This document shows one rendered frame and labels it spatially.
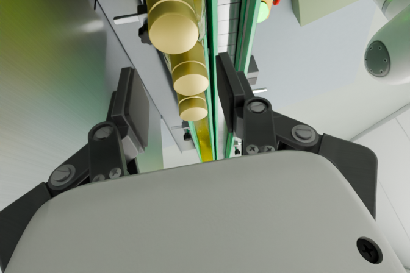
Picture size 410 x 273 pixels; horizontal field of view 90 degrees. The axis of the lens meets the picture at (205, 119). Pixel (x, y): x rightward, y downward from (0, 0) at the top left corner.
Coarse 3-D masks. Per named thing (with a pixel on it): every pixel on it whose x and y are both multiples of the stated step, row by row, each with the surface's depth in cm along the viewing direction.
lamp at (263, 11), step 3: (261, 3) 49; (264, 3) 49; (261, 6) 48; (264, 6) 49; (267, 6) 50; (261, 9) 49; (264, 9) 49; (267, 9) 49; (261, 12) 49; (264, 12) 49; (267, 12) 50; (261, 15) 50; (264, 15) 50; (267, 15) 50; (258, 18) 50; (261, 18) 50; (264, 18) 51; (258, 21) 51
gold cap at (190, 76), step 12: (192, 48) 19; (180, 60) 18; (192, 60) 18; (204, 60) 20; (180, 72) 18; (192, 72) 18; (204, 72) 18; (180, 84) 19; (192, 84) 19; (204, 84) 19
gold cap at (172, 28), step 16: (160, 0) 13; (176, 0) 13; (192, 0) 15; (160, 16) 12; (176, 16) 13; (192, 16) 13; (160, 32) 13; (176, 32) 14; (192, 32) 14; (160, 48) 15; (176, 48) 15
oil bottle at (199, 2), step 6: (198, 0) 21; (204, 0) 21; (198, 6) 21; (204, 6) 21; (198, 12) 21; (204, 12) 22; (198, 18) 21; (204, 18) 22; (198, 24) 22; (204, 24) 23; (204, 30) 23; (198, 36) 23; (204, 36) 24
